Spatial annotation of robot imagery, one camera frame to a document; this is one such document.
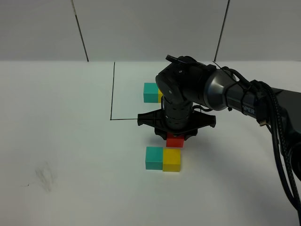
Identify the yellow template block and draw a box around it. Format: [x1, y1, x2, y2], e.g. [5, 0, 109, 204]
[158, 89, 163, 103]

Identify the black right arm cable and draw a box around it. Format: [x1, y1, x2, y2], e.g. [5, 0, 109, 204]
[225, 67, 301, 210]

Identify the teal template block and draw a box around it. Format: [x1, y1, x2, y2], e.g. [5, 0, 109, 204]
[143, 82, 159, 103]

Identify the red block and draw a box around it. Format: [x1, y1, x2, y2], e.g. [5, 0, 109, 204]
[166, 133, 184, 148]

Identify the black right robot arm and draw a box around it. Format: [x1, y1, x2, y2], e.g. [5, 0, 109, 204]
[137, 56, 270, 138]

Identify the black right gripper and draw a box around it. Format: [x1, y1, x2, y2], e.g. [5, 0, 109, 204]
[137, 98, 216, 140]

